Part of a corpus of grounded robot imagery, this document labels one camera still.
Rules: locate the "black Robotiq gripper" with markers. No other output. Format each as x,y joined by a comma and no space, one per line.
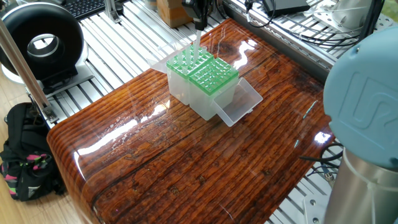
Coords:
198,4

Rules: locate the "green rack clear tip box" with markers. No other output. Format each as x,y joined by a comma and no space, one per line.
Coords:
217,99
177,87

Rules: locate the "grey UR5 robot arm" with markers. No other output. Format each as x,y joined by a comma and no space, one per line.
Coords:
367,106

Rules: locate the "brown cardboard box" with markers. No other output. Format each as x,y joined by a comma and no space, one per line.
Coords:
169,9

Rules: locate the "dark flat device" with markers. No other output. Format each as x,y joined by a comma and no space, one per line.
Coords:
289,5

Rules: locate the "black keyboard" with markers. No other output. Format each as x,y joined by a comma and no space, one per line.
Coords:
84,6

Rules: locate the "perforated silver metal plate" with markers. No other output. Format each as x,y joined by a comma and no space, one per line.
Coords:
342,11

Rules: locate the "glossy wooden table board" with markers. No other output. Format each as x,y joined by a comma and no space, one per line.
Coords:
186,162

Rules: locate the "black backpack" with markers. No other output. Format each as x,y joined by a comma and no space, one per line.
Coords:
25,155

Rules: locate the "short aluminium post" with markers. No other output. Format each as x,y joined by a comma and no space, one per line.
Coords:
114,9

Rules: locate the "aluminium frame post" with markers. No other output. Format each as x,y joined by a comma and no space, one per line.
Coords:
28,81

